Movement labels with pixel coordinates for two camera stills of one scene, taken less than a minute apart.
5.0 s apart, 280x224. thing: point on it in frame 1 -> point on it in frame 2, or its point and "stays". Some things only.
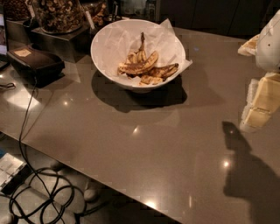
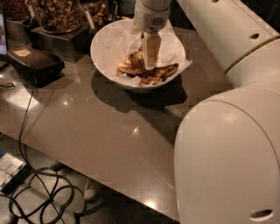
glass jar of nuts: (58, 17) stays
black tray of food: (75, 45) stays
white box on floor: (12, 171) stays
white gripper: (269, 46) -> (149, 17)
